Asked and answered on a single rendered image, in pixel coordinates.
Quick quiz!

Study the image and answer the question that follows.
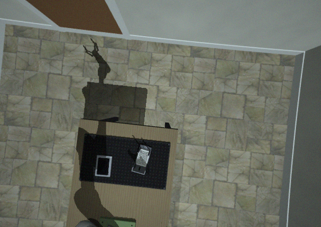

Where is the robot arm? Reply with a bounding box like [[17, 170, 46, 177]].
[[76, 220, 113, 227]]

